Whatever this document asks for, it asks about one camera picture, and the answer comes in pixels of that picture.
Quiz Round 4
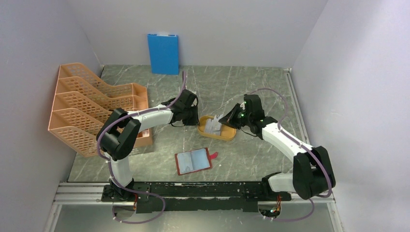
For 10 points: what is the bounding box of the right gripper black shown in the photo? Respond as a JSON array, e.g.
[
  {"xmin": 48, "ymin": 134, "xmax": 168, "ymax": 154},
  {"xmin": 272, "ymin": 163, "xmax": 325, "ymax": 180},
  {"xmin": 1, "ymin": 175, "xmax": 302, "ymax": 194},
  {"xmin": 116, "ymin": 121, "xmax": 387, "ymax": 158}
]
[{"xmin": 219, "ymin": 102, "xmax": 252, "ymax": 130}]

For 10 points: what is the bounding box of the yellow oval tray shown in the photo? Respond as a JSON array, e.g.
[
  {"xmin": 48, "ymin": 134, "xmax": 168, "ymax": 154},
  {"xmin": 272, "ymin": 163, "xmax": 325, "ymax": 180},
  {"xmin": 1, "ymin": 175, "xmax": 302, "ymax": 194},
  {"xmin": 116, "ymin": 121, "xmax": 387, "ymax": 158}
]
[{"xmin": 197, "ymin": 115, "xmax": 236, "ymax": 141}]

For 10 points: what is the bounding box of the red leather card holder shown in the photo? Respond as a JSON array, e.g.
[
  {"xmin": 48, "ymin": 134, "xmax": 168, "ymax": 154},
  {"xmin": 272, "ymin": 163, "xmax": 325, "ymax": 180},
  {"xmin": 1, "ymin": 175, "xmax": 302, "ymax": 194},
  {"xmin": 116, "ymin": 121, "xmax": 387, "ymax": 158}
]
[{"xmin": 175, "ymin": 147, "xmax": 218, "ymax": 175}]

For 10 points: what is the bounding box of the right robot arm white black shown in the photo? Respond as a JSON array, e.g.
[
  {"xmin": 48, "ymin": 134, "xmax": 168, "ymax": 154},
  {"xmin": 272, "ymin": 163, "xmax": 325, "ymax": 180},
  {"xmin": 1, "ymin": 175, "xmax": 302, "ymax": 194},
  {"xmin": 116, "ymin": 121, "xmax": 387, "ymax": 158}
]
[{"xmin": 219, "ymin": 94, "xmax": 336, "ymax": 200}]

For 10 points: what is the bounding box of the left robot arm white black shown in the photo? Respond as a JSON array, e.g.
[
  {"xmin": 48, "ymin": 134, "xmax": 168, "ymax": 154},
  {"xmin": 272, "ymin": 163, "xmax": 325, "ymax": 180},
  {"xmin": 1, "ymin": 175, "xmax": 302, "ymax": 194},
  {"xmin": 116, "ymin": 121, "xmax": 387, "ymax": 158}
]
[{"xmin": 96, "ymin": 89, "xmax": 199, "ymax": 201}]

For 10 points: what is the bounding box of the silver VIP credit card stack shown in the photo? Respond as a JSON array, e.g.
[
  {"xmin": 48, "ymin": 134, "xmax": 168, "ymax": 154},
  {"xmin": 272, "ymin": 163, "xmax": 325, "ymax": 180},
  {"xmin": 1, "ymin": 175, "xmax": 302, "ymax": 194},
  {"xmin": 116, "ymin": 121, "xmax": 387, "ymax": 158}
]
[{"xmin": 204, "ymin": 117, "xmax": 222, "ymax": 136}]

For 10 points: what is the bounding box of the orange mesh file organizer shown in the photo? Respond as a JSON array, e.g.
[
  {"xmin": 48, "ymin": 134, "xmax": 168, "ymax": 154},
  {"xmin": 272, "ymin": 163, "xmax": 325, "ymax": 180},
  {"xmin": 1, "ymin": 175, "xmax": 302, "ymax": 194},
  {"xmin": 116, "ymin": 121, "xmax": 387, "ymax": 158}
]
[{"xmin": 48, "ymin": 63, "xmax": 148, "ymax": 157}]

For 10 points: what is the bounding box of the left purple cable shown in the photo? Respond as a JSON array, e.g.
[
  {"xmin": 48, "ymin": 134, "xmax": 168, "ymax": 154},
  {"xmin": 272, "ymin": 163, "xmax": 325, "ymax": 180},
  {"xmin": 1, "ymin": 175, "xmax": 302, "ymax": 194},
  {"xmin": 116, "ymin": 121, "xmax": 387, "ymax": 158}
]
[{"xmin": 96, "ymin": 70, "xmax": 188, "ymax": 199}]

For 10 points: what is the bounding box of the blue folder against wall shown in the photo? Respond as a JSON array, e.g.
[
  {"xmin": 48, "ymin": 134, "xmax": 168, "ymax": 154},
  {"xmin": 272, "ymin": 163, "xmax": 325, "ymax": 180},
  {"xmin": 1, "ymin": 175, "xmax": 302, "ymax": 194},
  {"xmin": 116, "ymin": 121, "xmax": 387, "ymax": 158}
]
[{"xmin": 147, "ymin": 34, "xmax": 179, "ymax": 75}]

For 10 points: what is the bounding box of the aluminium frame rail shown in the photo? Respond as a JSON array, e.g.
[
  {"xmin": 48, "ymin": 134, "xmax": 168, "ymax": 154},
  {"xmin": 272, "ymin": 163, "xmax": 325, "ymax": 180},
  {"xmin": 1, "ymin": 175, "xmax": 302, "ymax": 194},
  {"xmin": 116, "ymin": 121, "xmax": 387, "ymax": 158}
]
[{"xmin": 283, "ymin": 68, "xmax": 310, "ymax": 144}]

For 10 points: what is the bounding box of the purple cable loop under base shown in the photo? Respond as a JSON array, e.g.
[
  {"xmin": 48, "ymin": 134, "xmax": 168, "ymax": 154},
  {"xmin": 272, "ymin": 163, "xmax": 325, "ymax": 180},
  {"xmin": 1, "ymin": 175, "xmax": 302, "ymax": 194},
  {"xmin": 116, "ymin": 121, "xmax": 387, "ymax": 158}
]
[{"xmin": 111, "ymin": 192, "xmax": 166, "ymax": 224}]

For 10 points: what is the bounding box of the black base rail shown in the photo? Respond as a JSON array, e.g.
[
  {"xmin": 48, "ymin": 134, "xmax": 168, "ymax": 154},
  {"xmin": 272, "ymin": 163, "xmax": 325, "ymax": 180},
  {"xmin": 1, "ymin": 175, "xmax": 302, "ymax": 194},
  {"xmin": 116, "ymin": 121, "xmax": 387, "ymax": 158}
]
[{"xmin": 101, "ymin": 181, "xmax": 292, "ymax": 214}]

